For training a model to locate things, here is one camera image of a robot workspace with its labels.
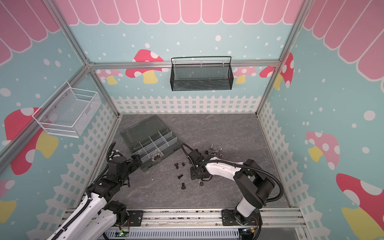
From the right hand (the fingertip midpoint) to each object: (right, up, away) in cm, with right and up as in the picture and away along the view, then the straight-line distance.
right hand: (195, 175), depth 88 cm
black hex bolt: (-11, +5, +4) cm, 13 cm away
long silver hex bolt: (+11, +15, +11) cm, 21 cm away
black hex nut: (-7, +5, +5) cm, 10 cm away
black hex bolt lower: (-10, -1, -1) cm, 10 cm away
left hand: (-33, +9, -6) cm, 35 cm away
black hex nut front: (+4, -4, -3) cm, 6 cm away
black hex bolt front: (-7, -5, -5) cm, 10 cm away
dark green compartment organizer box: (-30, +20, +11) cm, 37 cm away
